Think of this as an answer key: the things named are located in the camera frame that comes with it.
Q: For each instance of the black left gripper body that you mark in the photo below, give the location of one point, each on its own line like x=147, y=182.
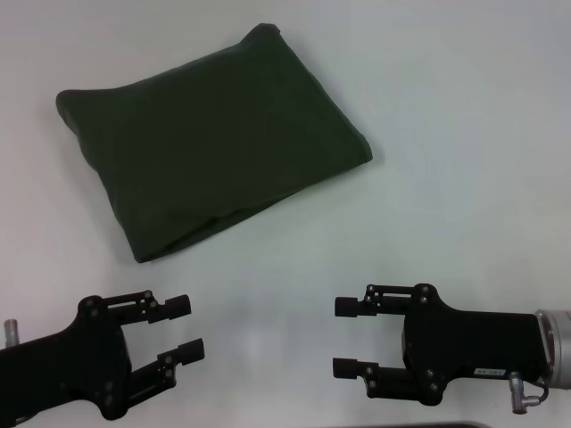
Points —
x=67, y=361

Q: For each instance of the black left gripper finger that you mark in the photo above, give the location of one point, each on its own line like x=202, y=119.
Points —
x=167, y=363
x=151, y=307

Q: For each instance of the dark green printed t-shirt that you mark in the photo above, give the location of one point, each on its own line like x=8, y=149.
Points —
x=214, y=142

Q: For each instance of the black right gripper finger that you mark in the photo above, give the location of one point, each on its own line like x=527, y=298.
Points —
x=374, y=303
x=379, y=376

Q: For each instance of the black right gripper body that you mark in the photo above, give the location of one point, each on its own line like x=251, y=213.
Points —
x=473, y=343

